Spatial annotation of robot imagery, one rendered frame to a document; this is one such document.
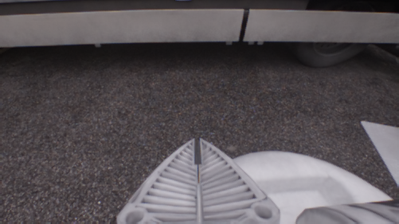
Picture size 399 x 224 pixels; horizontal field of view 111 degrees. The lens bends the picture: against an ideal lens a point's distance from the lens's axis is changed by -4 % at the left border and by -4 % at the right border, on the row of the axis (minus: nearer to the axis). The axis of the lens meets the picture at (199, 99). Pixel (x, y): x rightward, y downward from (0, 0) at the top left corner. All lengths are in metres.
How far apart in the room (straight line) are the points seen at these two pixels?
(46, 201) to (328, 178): 1.08
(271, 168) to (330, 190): 0.16
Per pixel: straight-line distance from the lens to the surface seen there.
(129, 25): 1.16
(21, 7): 1.52
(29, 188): 1.11
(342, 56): 1.86
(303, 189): 0.54
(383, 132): 1.44
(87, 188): 0.93
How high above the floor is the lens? 0.76
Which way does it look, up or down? 45 degrees down
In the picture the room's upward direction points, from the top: straight up
